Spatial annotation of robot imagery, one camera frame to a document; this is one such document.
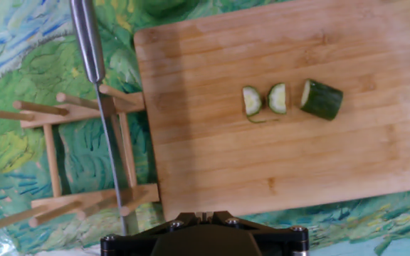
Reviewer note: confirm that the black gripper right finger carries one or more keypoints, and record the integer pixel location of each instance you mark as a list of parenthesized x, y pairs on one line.
[(283, 241)]

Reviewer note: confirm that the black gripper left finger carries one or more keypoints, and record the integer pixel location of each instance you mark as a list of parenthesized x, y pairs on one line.
[(126, 245)]

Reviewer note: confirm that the steel kitchen knife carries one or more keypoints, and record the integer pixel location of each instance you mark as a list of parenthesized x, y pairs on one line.
[(89, 42)]

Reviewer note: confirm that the thin cucumber peel strip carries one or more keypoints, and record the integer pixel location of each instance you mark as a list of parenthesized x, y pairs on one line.
[(255, 121)]

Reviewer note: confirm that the half-round cucumber slice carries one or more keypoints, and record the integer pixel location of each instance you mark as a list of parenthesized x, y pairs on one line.
[(278, 99), (252, 101)]

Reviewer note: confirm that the dark green cucumber chunk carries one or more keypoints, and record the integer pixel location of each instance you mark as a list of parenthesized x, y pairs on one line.
[(321, 100)]

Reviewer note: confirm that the bamboo cutting board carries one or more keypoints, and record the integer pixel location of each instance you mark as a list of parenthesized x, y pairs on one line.
[(297, 160)]

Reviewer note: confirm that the wooden peg dish rack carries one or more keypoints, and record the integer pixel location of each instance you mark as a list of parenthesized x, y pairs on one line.
[(52, 160)]

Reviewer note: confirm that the painted landscape tablecloth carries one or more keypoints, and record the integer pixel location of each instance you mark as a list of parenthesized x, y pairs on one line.
[(20, 53)]

